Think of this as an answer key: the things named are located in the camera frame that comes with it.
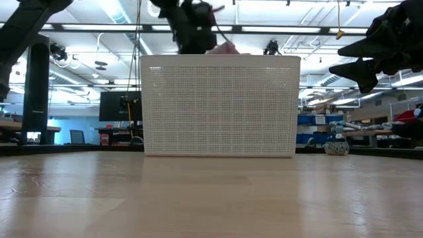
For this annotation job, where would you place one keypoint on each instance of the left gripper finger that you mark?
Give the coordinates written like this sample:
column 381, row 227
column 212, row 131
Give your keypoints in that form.
column 196, row 44

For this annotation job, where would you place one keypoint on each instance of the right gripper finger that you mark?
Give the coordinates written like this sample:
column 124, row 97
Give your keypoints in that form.
column 358, row 74
column 363, row 49

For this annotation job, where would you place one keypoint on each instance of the pink cloth garment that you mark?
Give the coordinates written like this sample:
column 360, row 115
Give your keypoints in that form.
column 224, row 49

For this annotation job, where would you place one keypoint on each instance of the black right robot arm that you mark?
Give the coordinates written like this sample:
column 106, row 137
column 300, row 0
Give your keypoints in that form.
column 416, row 6

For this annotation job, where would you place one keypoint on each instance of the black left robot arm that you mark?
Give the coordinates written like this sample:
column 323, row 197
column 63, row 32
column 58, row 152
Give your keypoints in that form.
column 23, row 26

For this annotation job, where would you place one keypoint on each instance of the yellow hanging tag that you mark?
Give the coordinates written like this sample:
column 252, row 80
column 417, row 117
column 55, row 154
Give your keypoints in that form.
column 340, row 33

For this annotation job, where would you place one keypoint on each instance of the wooden work table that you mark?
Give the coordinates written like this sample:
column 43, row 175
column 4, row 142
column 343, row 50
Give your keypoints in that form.
column 367, row 133

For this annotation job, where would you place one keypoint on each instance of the red fabric pile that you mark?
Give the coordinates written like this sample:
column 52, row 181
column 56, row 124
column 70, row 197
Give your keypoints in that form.
column 408, row 115

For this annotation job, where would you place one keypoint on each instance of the white plastic laundry basket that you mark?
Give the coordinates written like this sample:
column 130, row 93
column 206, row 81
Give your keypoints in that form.
column 219, row 105

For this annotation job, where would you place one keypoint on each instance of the blue storage bin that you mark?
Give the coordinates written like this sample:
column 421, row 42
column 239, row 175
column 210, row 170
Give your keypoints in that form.
column 314, row 138
column 307, row 119

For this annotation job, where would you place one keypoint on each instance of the grey office chair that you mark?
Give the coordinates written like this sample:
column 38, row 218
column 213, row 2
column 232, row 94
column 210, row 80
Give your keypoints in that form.
column 77, row 137

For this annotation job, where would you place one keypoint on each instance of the tall black column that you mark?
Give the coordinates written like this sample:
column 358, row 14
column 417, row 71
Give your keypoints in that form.
column 35, row 92

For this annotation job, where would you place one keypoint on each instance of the long wooden desk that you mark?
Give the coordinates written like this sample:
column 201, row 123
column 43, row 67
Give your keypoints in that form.
column 29, row 127

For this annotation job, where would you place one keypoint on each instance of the black ceiling-mounted camera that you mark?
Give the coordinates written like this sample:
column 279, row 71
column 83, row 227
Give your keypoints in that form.
column 271, row 48

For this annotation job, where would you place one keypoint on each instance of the black wall television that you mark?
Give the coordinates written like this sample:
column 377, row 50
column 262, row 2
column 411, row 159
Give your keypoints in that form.
column 115, row 105

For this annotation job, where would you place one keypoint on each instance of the black metal table frame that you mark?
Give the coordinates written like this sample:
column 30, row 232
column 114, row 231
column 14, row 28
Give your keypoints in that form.
column 66, row 148

